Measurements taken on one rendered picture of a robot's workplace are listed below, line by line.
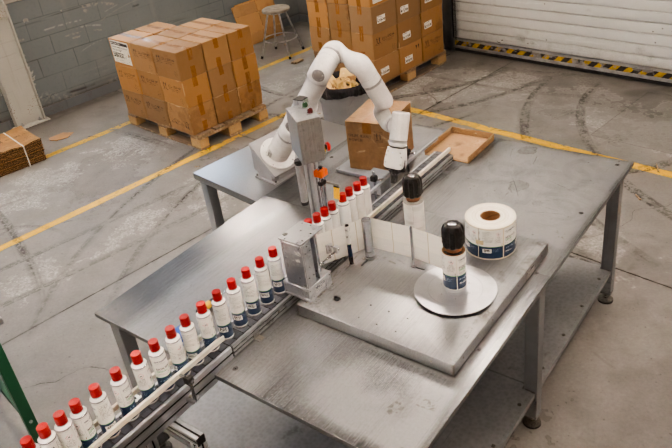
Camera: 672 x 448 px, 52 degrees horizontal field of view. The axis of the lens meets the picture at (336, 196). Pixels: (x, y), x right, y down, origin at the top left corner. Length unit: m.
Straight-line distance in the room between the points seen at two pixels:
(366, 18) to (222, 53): 1.35
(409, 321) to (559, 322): 1.20
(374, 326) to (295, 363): 0.31
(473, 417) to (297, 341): 0.90
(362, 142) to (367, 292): 1.08
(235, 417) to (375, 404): 1.06
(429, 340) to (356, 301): 0.35
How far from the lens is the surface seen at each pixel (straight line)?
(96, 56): 8.20
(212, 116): 6.29
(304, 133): 2.69
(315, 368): 2.46
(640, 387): 3.61
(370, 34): 6.53
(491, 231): 2.73
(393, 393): 2.34
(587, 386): 3.57
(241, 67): 6.40
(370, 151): 3.53
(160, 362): 2.37
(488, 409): 3.12
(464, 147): 3.78
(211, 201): 3.96
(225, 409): 3.28
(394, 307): 2.59
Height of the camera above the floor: 2.50
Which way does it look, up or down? 29 degrees down
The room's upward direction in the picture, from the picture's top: 8 degrees counter-clockwise
